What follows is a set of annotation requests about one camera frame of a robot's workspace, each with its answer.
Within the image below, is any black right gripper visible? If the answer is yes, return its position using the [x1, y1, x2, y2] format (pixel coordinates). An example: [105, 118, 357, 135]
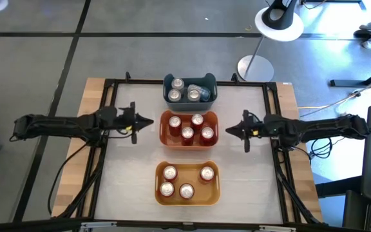
[225, 109, 265, 153]

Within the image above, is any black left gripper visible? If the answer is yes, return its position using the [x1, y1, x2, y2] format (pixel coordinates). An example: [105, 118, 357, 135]
[117, 101, 155, 145]

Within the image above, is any orange plastic bin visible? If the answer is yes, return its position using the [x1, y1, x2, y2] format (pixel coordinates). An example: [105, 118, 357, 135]
[158, 109, 220, 151]

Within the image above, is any blue-grey plastic bin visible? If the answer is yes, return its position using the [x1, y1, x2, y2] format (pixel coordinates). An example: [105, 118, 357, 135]
[162, 72, 218, 112]

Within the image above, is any yellow plastic bin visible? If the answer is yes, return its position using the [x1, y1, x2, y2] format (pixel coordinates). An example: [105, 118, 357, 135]
[154, 160, 222, 207]

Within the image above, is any black desk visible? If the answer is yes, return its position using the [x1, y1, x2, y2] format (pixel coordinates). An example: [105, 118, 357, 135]
[329, 63, 371, 88]

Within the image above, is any black table frame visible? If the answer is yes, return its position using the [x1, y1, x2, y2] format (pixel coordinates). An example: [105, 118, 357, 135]
[75, 72, 323, 232]

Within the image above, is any black cable coil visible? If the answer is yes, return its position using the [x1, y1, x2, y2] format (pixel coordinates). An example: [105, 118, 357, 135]
[310, 137, 334, 159]

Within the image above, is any long black cable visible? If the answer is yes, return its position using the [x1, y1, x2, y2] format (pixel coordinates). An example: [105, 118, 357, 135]
[46, 141, 90, 216]

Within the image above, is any grey cable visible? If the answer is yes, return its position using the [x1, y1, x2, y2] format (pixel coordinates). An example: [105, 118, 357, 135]
[300, 79, 371, 119]

